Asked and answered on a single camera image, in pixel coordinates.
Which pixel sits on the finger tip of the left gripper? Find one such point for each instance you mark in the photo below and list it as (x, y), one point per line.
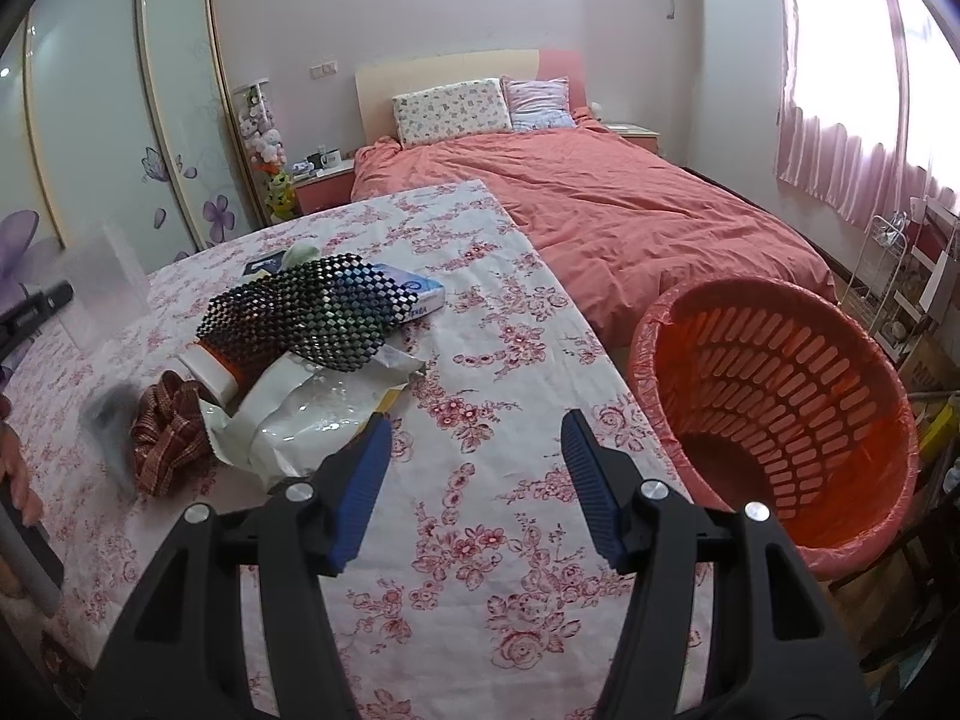
(19, 323)

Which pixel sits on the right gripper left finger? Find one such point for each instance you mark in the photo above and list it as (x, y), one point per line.
(349, 483)

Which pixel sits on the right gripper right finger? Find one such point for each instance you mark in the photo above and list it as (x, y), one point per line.
(605, 481)

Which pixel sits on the white plastic mailer bag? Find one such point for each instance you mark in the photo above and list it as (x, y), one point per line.
(298, 413)

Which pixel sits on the clear plastic bag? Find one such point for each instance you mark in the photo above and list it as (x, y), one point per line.
(110, 289)

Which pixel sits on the red white paper cup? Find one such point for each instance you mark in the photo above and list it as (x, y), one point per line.
(212, 374)

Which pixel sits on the black white checkered mesh bag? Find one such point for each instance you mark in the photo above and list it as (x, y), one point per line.
(336, 312)

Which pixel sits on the red plaid scrunchie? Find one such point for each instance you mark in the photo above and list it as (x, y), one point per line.
(169, 439)

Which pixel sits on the person's left hand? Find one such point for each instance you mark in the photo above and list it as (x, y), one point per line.
(14, 468)

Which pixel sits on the floral pink white tablecloth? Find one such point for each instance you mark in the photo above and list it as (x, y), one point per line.
(477, 592)

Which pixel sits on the red plastic laundry basket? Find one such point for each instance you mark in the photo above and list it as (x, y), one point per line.
(761, 390)

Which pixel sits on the blue tissue pack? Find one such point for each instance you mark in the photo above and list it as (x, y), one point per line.
(418, 296)

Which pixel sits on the dark blue sock pack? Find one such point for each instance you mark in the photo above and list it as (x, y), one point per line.
(269, 264)

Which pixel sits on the light green towel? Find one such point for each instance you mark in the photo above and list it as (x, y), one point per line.
(300, 252)

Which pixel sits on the sliding wardrobe flower doors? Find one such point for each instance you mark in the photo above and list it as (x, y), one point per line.
(115, 113)

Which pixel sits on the bed with coral duvet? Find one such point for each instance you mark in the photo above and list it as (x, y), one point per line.
(616, 224)

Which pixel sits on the left pink nightstand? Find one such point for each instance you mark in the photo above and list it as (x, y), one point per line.
(326, 189)

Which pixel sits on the pink nightstand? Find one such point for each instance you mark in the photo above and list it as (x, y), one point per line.
(326, 189)
(636, 135)

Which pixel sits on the plush toy hanging organizer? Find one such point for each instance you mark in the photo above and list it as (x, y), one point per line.
(266, 153)

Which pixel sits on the cluttered white desk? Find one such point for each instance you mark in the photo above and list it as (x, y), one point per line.
(924, 245)

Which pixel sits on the right pink nightstand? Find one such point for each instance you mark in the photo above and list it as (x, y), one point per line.
(636, 135)

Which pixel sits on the pink striped pillow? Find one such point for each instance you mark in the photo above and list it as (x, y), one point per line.
(538, 104)

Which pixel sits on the pink window curtain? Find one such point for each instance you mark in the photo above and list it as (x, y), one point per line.
(869, 105)

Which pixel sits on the white floral pillow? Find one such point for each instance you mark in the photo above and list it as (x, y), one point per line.
(445, 112)

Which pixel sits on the beige pink headboard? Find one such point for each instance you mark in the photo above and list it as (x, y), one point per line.
(377, 84)

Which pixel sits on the white wire rack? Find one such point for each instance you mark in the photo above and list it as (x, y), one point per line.
(883, 249)

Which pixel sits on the white wall socket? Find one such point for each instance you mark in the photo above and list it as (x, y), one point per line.
(328, 68)

